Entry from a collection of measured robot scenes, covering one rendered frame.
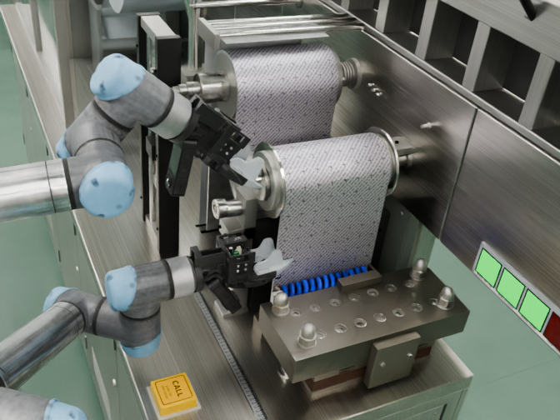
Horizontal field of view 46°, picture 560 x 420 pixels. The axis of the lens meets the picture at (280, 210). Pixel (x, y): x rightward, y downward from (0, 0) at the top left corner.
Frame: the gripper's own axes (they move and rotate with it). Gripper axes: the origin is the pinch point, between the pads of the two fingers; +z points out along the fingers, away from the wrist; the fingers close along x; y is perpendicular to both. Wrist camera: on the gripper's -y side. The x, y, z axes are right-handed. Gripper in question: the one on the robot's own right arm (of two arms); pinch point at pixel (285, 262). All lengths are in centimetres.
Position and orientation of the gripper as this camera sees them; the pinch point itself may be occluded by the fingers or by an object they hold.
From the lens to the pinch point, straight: 133.4
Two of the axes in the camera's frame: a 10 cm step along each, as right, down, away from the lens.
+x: -4.2, -5.4, 7.3
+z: 9.0, -1.7, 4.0
